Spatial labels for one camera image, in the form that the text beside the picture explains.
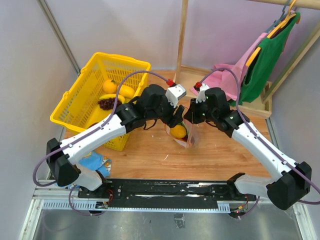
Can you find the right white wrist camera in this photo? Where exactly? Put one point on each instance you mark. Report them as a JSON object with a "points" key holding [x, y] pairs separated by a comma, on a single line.
{"points": [[201, 97]]}

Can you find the yellow banana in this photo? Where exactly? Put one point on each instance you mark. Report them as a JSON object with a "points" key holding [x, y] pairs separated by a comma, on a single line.
{"points": [[121, 98]]}

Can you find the pink shirt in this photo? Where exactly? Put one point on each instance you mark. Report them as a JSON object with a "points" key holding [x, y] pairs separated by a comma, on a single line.
{"points": [[224, 79]]}

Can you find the blue patterned cloth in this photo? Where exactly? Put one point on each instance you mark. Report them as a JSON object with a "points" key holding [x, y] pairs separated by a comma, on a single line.
{"points": [[93, 168]]}

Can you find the dark red grape bunch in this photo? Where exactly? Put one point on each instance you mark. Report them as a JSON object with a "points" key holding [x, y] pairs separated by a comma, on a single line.
{"points": [[107, 104]]}

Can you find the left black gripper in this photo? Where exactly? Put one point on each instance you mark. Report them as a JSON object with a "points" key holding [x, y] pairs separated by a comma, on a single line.
{"points": [[172, 120]]}

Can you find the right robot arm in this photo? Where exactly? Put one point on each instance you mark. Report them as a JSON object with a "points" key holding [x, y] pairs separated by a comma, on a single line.
{"points": [[289, 180]]}

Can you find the green shirt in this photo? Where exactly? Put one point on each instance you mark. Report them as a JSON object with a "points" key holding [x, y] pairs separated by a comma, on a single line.
{"points": [[260, 70]]}

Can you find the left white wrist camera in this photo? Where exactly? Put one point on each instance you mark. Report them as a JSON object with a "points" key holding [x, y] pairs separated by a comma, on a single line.
{"points": [[174, 94]]}

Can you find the watermelon slice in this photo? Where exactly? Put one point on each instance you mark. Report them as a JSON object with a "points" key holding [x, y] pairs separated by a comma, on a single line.
{"points": [[183, 125]]}

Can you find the yellow pear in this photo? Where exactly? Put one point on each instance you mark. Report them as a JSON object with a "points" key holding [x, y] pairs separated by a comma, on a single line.
{"points": [[178, 132]]}

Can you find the orange fruit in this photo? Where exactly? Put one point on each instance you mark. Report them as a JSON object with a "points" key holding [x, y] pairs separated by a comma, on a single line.
{"points": [[110, 86]]}

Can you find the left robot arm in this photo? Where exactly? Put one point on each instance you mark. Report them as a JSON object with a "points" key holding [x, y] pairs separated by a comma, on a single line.
{"points": [[155, 103]]}

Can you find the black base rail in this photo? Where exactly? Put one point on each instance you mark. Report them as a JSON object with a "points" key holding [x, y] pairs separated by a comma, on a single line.
{"points": [[165, 196]]}

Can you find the clear zip top bag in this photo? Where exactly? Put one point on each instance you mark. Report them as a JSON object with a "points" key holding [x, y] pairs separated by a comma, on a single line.
{"points": [[192, 130]]}

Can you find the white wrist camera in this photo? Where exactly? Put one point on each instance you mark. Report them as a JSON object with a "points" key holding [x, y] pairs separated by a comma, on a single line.
{"points": [[201, 97], [174, 94]]}

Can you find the grey hanger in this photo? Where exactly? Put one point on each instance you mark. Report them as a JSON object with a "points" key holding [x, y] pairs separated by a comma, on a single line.
{"points": [[286, 8]]}

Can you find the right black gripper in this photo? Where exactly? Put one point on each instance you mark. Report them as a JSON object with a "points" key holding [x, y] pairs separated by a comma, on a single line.
{"points": [[191, 114]]}

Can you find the yellow plastic basket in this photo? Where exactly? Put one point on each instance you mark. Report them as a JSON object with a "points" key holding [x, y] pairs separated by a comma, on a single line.
{"points": [[78, 109]]}

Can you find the yellow mango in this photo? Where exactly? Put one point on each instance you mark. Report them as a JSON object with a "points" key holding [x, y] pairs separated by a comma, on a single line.
{"points": [[126, 91]]}

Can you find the yellow hanger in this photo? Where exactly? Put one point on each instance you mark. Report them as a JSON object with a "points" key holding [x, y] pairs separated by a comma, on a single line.
{"points": [[275, 30]]}

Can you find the wooden clothes rack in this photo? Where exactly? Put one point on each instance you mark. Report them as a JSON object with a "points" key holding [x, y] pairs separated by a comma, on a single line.
{"points": [[194, 78]]}

